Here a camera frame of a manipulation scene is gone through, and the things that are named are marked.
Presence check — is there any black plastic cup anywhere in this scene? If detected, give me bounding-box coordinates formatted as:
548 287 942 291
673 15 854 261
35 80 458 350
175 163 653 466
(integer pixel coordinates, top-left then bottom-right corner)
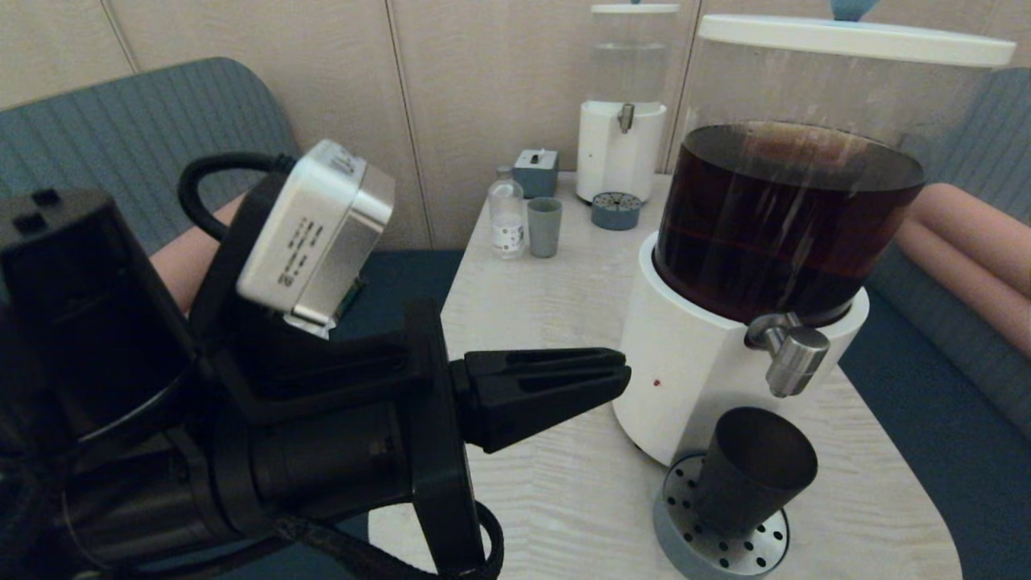
694 407 818 539

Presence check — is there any large silver dispenser tap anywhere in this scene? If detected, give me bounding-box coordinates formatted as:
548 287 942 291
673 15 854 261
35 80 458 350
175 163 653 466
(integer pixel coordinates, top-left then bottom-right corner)
745 313 831 398

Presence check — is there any grey plastic cup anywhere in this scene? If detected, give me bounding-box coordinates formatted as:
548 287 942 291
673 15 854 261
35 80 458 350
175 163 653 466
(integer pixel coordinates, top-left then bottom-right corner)
528 197 563 259

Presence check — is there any large dark tea dispenser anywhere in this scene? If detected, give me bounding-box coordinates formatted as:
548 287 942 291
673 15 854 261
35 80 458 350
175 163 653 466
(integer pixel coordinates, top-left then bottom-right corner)
612 14 1017 468

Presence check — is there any clear plastic bottle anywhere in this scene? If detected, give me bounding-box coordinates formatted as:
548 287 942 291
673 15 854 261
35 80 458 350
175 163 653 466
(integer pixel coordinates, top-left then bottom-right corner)
488 165 526 260

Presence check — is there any small grey perforated drip tray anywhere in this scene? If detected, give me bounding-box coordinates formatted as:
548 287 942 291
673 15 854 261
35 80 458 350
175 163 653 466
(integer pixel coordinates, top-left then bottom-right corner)
591 191 643 231

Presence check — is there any grey-blue tissue box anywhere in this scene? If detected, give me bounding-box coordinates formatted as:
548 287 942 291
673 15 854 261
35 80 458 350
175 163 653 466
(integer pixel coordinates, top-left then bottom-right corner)
513 148 560 199

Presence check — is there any large grey perforated drip tray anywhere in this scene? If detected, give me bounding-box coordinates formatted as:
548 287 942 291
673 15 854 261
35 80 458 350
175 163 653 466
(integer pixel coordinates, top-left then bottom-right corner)
652 454 790 580

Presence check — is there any small clear water dispenser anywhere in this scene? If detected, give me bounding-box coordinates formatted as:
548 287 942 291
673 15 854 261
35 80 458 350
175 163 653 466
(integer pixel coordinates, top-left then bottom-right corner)
576 0 681 204

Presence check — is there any pink cylindrical bolster cushion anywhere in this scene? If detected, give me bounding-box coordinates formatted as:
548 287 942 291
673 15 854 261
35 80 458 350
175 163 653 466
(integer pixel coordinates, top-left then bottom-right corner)
149 193 246 315
892 216 1031 358
910 183 1031 281

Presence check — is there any small white dispenser lid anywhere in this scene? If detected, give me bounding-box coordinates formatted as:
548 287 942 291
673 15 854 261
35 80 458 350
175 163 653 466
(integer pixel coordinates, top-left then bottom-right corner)
590 0 681 15

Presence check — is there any large white dispenser lid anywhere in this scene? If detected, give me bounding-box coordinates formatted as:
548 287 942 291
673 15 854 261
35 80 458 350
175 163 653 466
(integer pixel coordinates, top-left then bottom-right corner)
698 0 1017 68

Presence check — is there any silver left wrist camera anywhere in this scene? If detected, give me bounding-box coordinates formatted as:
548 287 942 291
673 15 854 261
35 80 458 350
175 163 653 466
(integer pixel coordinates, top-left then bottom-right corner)
236 139 395 327

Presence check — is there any black left camera cable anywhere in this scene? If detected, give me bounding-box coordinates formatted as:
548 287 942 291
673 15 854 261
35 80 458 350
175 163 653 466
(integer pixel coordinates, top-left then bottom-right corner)
177 152 299 242

